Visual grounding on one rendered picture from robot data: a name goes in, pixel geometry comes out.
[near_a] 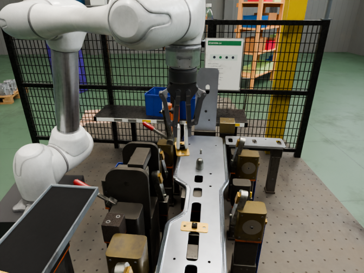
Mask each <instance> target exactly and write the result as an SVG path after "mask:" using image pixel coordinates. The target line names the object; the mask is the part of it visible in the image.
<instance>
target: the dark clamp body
mask: <svg viewBox="0 0 364 273"><path fill-rule="evenodd" d="M110 213H124V214H125V220H126V229H127V230H126V234H130V235H145V224H144V211H143V205H142V204H140V203H125V202H117V203H116V205H115V206H112V208H111V210H110Z"/></svg>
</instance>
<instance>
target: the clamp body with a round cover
mask: <svg viewBox="0 0 364 273"><path fill-rule="evenodd" d="M105 254H106V260H107V266H108V272H109V273H114V269H115V266H116V264H117V263H121V262H128V263H129V265H130V266H131V268H132V270H133V273H148V272H149V269H150V268H149V260H148V246H147V237H146V236H144V235H130V234H123V233H116V234H114V235H113V237H112V239H111V241H110V244H109V246H108V248H107V250H106V253H105Z"/></svg>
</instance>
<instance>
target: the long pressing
mask: <svg viewBox="0 0 364 273"><path fill-rule="evenodd" d="M189 144H190V145H189ZM215 145H216V146H215ZM201 149H202V152H201V153H202V154H200V150H201ZM188 150H189V153H190V155H189V156H182V157H177V161H176V164H175V168H174V172H173V180H174V181H175V182H176V183H177V184H179V185H180V186H181V187H183V188H184V189H185V191H186V192H185V199H184V206H183V210H182V212H181V213H180V214H178V215H176V216H174V217H173V218H171V219H169V220H168V221H167V222H166V223H165V226H164V230H163V233H162V238H161V243H160V247H159V252H158V256H157V261H156V265H155V269H154V273H185V268H186V266H194V267H196V268H197V273H227V263H226V242H225V222H224V201H223V192H224V190H225V189H226V187H227V186H228V184H229V174H228V161H227V155H226V143H225V139H224V138H222V137H220V136H202V135H192V136H191V137H188ZM198 158H202V159H203V162H204V168H203V170H197V169H196V161H197V159H198ZM210 173H211V174H210ZM195 176H202V177H203V181H202V183H196V182H195ZM209 186H212V187H209ZM194 189H201V197H194V196H193V191H194ZM193 203H200V204H201V207H200V223H208V233H203V232H196V233H198V234H199V241H198V258H197V260H196V261H188V260H187V259H186V256H187V246H188V241H189V233H190V232H191V231H181V229H180V228H181V223H182V221H185V222H190V221H191V211H192V204H193ZM174 258H175V260H173V259H174ZM208 261H210V262H211V263H208Z"/></svg>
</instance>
